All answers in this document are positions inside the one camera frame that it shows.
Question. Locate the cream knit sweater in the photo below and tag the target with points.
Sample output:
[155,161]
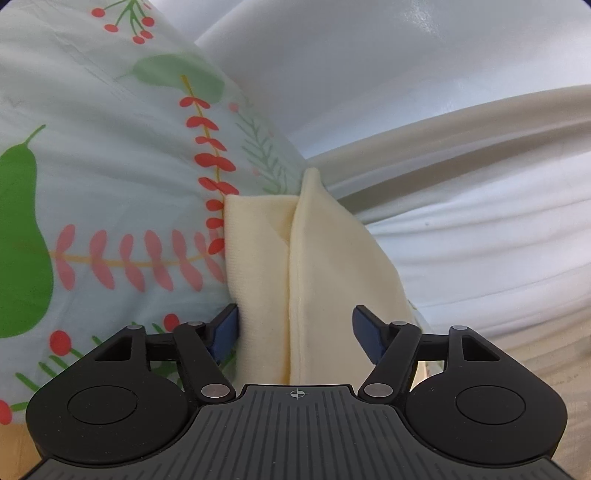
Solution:
[297,267]

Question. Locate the floral print bed sheet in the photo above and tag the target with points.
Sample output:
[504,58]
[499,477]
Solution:
[119,146]

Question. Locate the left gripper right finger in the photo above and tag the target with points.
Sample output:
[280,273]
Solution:
[393,350]

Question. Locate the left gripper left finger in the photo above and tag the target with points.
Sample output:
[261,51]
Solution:
[201,349]

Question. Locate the white curtain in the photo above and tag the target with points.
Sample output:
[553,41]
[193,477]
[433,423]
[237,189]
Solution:
[458,132]

